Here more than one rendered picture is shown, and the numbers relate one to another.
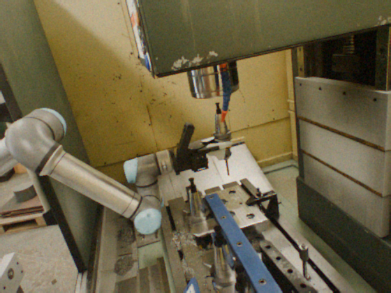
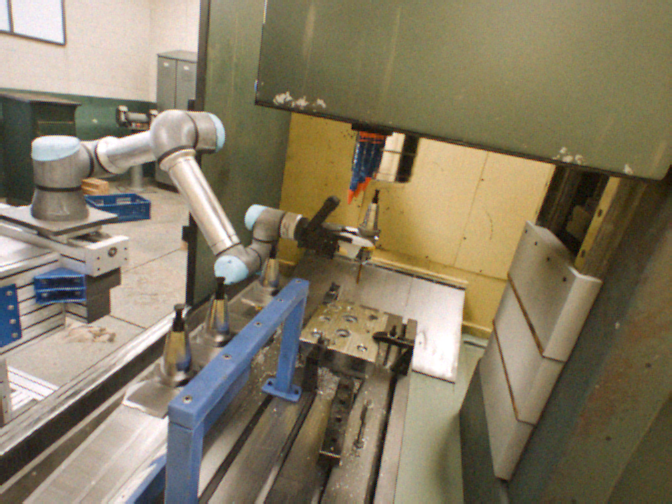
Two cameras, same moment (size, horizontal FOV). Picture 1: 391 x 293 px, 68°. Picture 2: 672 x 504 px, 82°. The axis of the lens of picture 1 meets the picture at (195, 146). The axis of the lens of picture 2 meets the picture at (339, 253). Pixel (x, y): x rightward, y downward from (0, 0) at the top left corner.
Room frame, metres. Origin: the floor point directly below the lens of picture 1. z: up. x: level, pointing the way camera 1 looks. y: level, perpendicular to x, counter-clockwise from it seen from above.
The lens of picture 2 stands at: (-0.03, -0.39, 1.62)
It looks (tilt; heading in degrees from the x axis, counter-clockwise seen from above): 20 degrees down; 21
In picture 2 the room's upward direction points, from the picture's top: 11 degrees clockwise
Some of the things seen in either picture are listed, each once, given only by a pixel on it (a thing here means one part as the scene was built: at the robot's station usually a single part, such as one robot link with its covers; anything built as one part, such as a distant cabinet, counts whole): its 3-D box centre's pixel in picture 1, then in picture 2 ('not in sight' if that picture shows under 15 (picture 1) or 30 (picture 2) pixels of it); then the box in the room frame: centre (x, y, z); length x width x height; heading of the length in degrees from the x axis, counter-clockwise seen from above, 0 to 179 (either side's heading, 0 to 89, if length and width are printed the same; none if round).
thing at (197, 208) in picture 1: (195, 201); (270, 270); (0.67, 0.03, 1.26); 0.04 x 0.04 x 0.07
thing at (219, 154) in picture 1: (220, 151); (354, 247); (0.89, -0.08, 1.29); 0.09 x 0.03 x 0.06; 86
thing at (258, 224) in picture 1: (225, 213); (345, 332); (1.01, -0.07, 0.97); 0.29 x 0.23 x 0.05; 10
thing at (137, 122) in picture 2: not in sight; (136, 150); (3.98, 4.41, 0.57); 0.47 x 0.37 x 1.14; 158
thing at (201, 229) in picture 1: (204, 227); (257, 299); (0.61, 0.02, 1.21); 0.07 x 0.05 x 0.01; 100
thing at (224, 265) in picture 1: (223, 256); (218, 314); (0.45, -0.01, 1.26); 0.04 x 0.04 x 0.07
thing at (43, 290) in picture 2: not in sight; (60, 288); (0.62, 0.71, 0.98); 0.09 x 0.09 x 0.09; 8
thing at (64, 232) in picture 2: not in sight; (57, 221); (0.72, 0.85, 1.13); 0.36 x 0.22 x 0.06; 98
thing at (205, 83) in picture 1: (212, 73); (385, 152); (0.93, -0.10, 1.54); 0.16 x 0.16 x 0.12
